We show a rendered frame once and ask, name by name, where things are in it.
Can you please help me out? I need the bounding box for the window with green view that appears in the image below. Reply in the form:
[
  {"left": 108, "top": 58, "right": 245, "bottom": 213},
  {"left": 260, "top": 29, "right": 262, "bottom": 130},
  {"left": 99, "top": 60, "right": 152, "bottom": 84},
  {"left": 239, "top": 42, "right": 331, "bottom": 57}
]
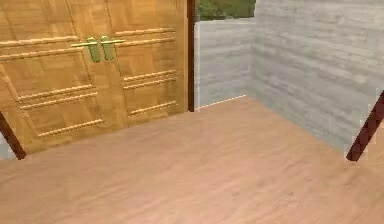
[{"left": 195, "top": 0, "right": 257, "bottom": 22}]

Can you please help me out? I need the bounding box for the brass door handle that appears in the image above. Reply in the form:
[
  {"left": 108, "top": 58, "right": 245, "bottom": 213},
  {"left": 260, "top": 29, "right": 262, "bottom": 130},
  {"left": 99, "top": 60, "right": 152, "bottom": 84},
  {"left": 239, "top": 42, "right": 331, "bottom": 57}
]
[
  {"left": 70, "top": 36, "right": 102, "bottom": 64},
  {"left": 100, "top": 34, "right": 127, "bottom": 62}
]

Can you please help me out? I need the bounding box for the wooden double room door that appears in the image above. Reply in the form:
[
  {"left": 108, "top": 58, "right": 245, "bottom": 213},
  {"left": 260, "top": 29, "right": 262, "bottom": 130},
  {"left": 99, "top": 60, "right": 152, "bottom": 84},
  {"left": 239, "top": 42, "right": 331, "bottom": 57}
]
[{"left": 0, "top": 0, "right": 189, "bottom": 155}]

